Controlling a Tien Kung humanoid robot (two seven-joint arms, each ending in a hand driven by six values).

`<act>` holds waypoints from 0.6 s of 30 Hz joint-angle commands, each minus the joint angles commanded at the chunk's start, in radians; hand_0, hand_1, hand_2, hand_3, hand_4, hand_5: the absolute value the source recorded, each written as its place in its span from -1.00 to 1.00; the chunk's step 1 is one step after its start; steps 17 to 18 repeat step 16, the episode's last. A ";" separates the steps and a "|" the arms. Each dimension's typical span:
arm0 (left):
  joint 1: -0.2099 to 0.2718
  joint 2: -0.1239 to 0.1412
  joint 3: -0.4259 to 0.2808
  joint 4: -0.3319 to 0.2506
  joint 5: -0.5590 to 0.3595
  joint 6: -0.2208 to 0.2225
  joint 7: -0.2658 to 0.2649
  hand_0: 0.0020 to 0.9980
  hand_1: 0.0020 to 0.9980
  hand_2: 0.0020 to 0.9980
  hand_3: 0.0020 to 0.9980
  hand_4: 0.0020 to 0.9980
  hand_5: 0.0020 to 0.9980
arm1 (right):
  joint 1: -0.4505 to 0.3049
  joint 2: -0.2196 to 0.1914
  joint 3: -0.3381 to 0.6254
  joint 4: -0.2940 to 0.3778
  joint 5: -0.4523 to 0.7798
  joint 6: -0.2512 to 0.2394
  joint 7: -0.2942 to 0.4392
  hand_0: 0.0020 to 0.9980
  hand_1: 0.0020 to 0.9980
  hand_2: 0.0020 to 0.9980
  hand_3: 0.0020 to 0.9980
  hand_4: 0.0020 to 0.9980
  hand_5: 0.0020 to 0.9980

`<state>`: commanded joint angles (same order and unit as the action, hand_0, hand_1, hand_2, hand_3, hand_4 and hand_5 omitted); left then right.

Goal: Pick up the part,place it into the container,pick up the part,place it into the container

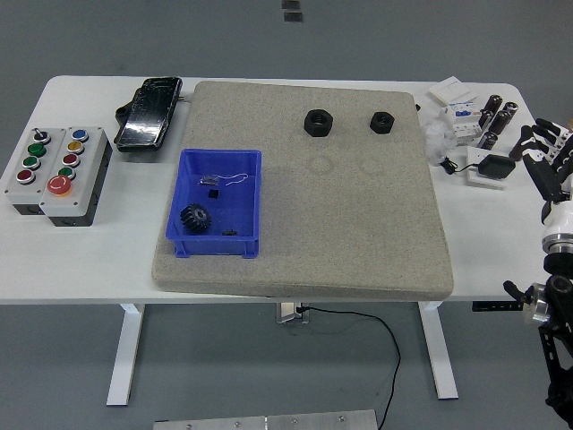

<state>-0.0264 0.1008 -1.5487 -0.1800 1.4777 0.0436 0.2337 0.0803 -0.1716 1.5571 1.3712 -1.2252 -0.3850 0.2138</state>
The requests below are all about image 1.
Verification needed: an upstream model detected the black power cable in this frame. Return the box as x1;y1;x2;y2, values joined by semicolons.
297;305;402;426

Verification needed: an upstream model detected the blue plastic box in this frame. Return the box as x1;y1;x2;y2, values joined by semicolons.
165;149;263;260

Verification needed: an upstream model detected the white flat panel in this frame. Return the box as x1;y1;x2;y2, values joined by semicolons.
465;146;509;190

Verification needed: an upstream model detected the small black hex nut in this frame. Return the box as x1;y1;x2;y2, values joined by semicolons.
369;111;396;134

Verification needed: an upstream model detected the silver metal plate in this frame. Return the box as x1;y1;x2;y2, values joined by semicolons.
153;408;381;430

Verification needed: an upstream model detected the black handheld device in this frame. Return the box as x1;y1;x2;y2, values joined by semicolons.
113;76;184;154

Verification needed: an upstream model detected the black table control panel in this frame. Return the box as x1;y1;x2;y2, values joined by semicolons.
471;300;525;312

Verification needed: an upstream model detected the grey four-button control box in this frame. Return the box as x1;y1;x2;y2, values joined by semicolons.
3;127;68;216

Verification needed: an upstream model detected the white table leg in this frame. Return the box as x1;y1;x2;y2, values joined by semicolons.
106;303;145;408
420;302;460;400

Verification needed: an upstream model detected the silver power socket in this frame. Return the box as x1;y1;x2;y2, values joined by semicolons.
276;303;311;324

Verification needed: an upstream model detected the large black hex nut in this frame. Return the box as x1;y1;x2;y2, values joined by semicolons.
303;108;333;137

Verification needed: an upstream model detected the clear bag with wire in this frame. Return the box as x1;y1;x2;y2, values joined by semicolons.
199;173;250;187

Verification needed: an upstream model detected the grey emergency-stop button box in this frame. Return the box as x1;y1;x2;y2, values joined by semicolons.
38;125;113;228

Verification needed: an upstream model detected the grey-brown foam mat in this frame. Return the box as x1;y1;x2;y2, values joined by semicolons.
150;80;454;300

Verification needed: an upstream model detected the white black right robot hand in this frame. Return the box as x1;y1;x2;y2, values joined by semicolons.
514;117;573;237

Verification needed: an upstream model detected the crumpled clear plastic bag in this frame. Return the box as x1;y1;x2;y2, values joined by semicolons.
423;111;458;166

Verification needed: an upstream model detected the black power adapter with cord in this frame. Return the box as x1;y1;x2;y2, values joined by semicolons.
438;153;517;181

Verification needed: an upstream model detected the large black gear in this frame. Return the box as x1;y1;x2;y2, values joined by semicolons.
179;202;212;235

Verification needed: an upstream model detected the white circuit breaker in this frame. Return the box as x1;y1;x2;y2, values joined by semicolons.
441;100;483;147

